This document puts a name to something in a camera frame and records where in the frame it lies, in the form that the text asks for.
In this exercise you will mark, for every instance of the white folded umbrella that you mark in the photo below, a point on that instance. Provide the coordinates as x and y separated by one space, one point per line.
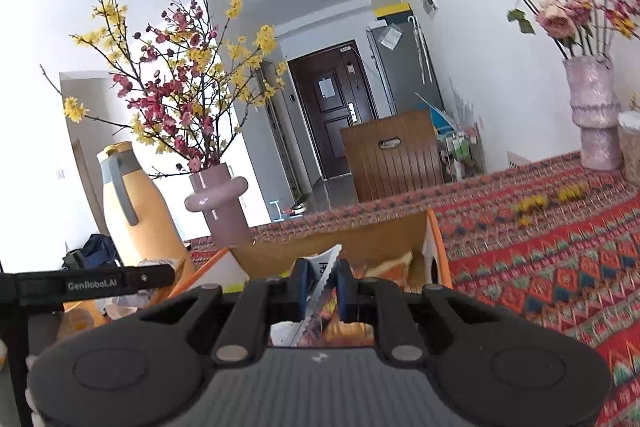
425 57

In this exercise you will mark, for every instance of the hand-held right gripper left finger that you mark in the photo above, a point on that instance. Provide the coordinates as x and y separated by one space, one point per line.
301 289

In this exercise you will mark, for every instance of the glittery pink vase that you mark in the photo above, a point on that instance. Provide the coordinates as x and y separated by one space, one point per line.
597 117

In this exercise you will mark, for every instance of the white snack packet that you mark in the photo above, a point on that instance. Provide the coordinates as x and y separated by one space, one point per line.
322 267

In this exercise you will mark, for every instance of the dark brown door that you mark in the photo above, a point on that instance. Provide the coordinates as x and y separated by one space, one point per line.
330 132

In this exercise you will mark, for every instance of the clear jar of seeds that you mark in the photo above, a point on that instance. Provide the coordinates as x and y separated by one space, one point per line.
631 152

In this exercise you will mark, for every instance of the red cardboard box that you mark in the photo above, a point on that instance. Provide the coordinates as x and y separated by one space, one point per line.
360 232

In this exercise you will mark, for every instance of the patterned red tablecloth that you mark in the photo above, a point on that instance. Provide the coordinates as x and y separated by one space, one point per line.
525 267

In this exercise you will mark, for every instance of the grey refrigerator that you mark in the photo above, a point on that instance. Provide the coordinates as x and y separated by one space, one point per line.
400 77

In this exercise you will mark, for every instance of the yellow mug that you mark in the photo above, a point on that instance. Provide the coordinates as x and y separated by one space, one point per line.
80 319

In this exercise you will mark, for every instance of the paper sheet on refrigerator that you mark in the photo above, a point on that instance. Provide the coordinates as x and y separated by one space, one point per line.
390 38

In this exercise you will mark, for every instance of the fallen yellow flowers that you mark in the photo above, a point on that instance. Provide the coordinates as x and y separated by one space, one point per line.
570 193

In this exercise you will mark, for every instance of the yellow box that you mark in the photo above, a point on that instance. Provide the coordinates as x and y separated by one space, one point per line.
392 10

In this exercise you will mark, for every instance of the pink and yellow blossom branches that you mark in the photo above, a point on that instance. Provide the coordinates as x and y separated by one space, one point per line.
185 107

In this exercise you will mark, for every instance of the yellow thermos jug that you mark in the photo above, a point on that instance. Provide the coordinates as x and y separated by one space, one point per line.
150 227

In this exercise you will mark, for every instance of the pink glass vase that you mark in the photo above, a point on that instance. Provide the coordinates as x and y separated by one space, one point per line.
225 222

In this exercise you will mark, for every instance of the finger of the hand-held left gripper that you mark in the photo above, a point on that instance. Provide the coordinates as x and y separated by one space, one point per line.
150 278

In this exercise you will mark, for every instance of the wooden chair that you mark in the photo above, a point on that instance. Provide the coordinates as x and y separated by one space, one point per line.
390 172

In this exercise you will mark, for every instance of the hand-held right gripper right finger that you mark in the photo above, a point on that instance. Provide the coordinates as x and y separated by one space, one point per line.
346 292

